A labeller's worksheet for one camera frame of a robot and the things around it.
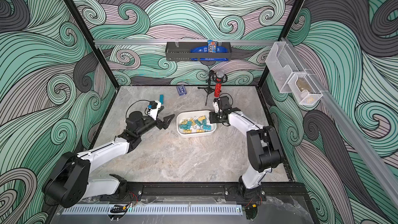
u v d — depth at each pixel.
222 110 0.73
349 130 0.51
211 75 0.98
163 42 0.94
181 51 0.95
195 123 0.98
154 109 0.69
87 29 0.90
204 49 0.92
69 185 0.41
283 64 0.77
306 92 0.62
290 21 0.84
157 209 0.70
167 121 0.73
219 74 0.91
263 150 0.46
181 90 1.17
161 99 1.11
